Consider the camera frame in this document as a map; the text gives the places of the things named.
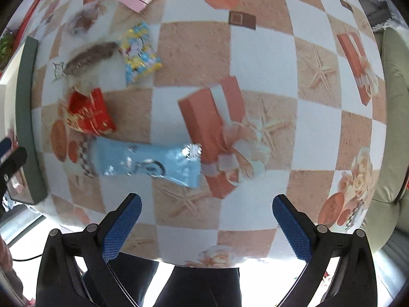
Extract red snack packet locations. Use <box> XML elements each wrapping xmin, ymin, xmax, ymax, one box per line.
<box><xmin>66</xmin><ymin>86</ymin><xmax>116</xmax><ymax>135</ymax></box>

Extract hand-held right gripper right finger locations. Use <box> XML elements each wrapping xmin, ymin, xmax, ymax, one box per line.
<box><xmin>272</xmin><ymin>194</ymin><xmax>378</xmax><ymax>307</ymax></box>

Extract pale green sofa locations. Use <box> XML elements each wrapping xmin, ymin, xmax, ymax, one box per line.
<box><xmin>361</xmin><ymin>27</ymin><xmax>409</xmax><ymax>253</ymax></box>

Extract light blue snack packet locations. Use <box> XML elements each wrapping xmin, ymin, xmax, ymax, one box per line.
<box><xmin>84</xmin><ymin>137</ymin><xmax>203</xmax><ymax>189</ymax></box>

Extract clear packet with brown snack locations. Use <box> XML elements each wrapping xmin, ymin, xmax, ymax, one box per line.
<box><xmin>53</xmin><ymin>41</ymin><xmax>119</xmax><ymax>80</ymax></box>

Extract small clear packet brown snack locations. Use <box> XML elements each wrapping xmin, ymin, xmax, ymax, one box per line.
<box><xmin>65</xmin><ymin>6</ymin><xmax>99</xmax><ymax>36</ymax></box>

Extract person's legs in dark trousers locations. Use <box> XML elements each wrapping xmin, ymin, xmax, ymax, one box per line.
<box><xmin>80</xmin><ymin>253</ymin><xmax>240</xmax><ymax>307</ymax></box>

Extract black cable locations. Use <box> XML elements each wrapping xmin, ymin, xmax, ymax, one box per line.
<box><xmin>13</xmin><ymin>252</ymin><xmax>43</xmax><ymax>262</ymax></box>

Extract grey fringed cushion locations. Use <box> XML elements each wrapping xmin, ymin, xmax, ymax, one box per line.
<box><xmin>356</xmin><ymin>0</ymin><xmax>393</xmax><ymax>32</ymax></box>

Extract green plant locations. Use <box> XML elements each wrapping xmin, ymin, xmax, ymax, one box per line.
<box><xmin>0</xmin><ymin>29</ymin><xmax>15</xmax><ymax>71</ymax></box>

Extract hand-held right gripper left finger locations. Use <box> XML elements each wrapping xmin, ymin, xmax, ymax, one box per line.
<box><xmin>36</xmin><ymin>193</ymin><xmax>143</xmax><ymax>307</ymax></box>

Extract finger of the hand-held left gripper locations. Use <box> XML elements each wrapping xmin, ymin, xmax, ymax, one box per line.
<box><xmin>0</xmin><ymin>147</ymin><xmax>29</xmax><ymax>183</ymax></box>

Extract yellow and blue snack packet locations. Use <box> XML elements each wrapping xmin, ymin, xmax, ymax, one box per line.
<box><xmin>118</xmin><ymin>22</ymin><xmax>163</xmax><ymax>87</ymax></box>

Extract printed checkered tablecloth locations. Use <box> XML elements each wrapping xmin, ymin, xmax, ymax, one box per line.
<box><xmin>6</xmin><ymin>0</ymin><xmax>389</xmax><ymax>267</ymax></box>

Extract grey-green storage tray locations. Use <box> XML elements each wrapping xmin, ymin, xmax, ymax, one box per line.
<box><xmin>15</xmin><ymin>36</ymin><xmax>48</xmax><ymax>204</ymax></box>

